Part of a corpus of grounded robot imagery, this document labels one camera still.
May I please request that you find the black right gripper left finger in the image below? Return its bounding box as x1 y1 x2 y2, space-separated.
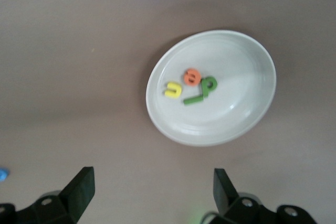
15 166 96 224

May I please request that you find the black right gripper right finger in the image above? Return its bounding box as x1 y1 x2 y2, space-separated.
209 168 279 224

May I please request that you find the green foam letter l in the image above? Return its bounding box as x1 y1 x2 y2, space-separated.
183 95 205 106

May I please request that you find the yellow foam letter u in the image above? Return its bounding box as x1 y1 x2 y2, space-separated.
164 81 183 100

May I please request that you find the beige round plate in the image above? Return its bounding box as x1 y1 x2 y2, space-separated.
145 29 277 147

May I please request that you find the green foam letter p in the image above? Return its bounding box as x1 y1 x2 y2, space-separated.
201 76 218 98

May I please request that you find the orange foam letter e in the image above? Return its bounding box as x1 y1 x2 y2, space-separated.
183 68 202 87

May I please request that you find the brown table cover sheet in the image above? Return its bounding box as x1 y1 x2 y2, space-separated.
0 0 336 224

